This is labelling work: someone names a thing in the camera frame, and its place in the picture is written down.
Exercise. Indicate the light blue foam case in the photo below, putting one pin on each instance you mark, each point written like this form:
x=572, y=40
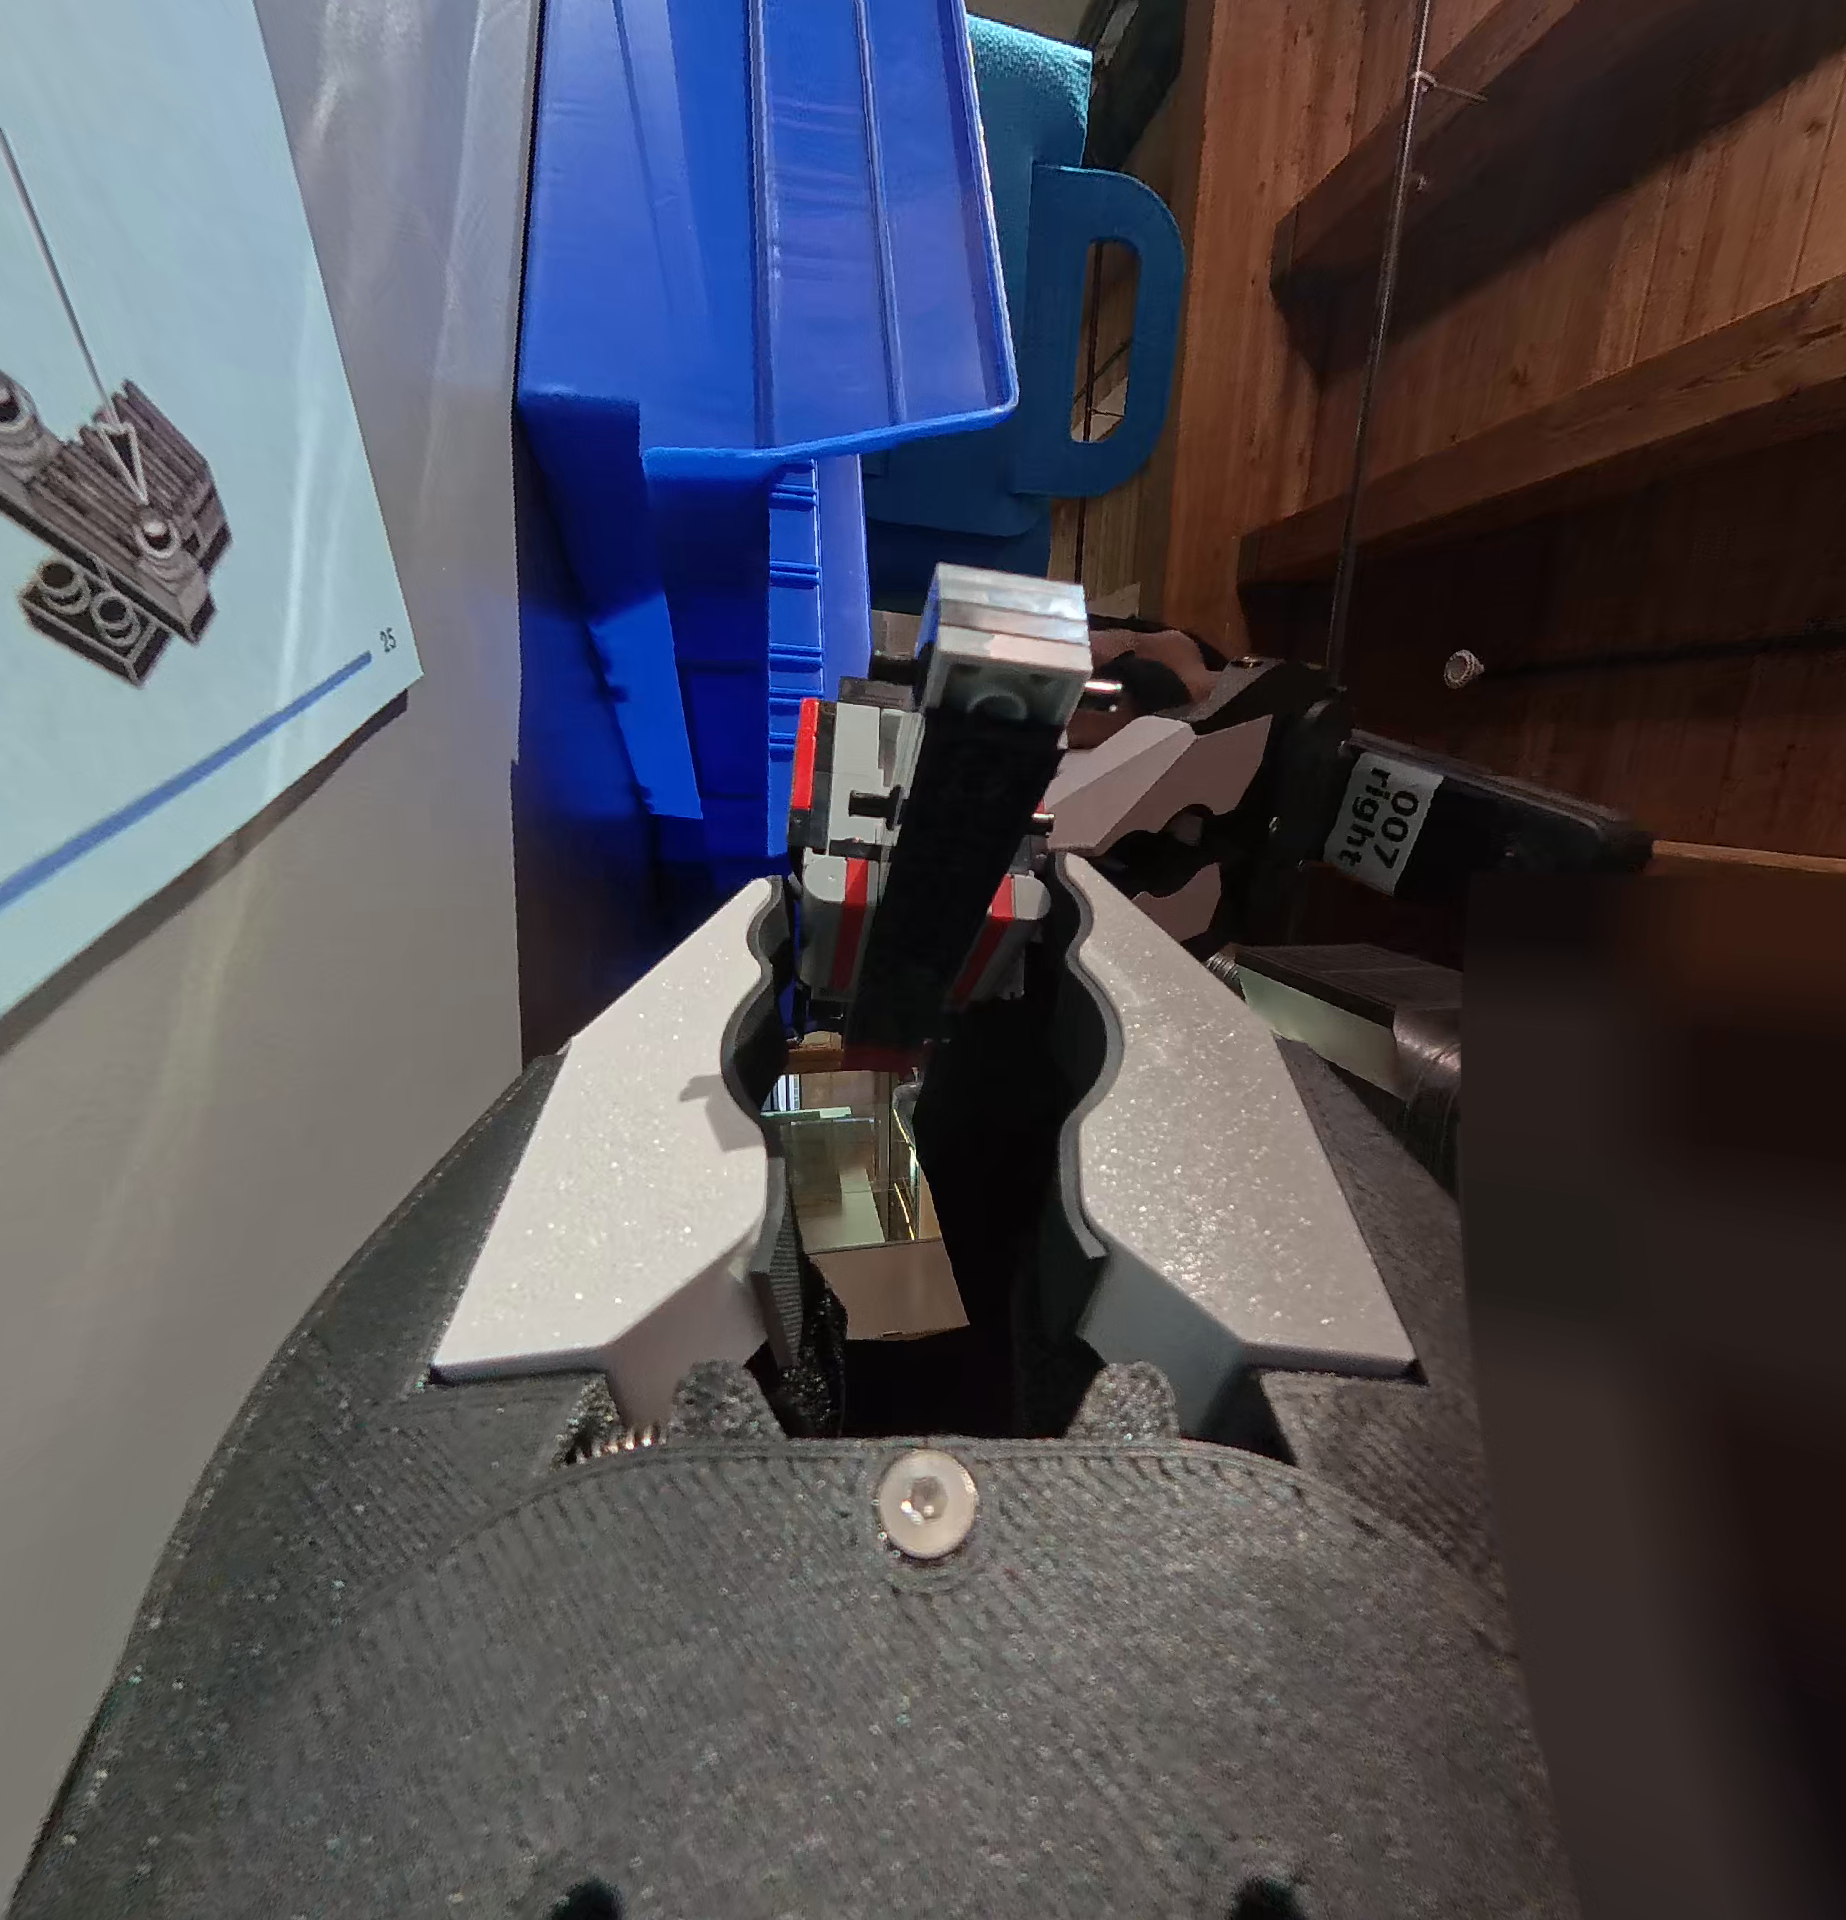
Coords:
x=1072, y=300

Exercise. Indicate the black threaded rod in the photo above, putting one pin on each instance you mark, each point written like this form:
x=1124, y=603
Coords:
x=1381, y=300

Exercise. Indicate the person's right hand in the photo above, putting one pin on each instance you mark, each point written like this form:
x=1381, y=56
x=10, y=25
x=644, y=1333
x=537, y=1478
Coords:
x=1157, y=668

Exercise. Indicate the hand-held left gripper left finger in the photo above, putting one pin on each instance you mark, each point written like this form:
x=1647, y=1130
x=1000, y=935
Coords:
x=608, y=1186

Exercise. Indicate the white desk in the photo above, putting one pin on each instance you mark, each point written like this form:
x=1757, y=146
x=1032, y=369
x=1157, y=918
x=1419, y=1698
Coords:
x=263, y=1200

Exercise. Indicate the blue plastic bin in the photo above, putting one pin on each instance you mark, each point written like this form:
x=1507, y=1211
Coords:
x=803, y=225

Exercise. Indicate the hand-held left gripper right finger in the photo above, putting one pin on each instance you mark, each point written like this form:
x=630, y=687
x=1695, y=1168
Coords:
x=1237, y=1200

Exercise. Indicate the toy brick vehicle model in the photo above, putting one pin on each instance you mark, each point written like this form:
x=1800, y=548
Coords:
x=952, y=810

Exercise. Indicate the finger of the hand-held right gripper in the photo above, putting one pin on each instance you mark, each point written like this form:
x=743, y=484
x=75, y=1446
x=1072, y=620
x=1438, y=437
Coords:
x=1148, y=773
x=1186, y=901

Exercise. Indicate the light blue instruction booklet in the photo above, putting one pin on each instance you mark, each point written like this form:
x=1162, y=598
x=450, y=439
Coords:
x=159, y=450

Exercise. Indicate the wooden shelf frame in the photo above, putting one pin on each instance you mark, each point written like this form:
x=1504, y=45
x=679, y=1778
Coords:
x=1614, y=376

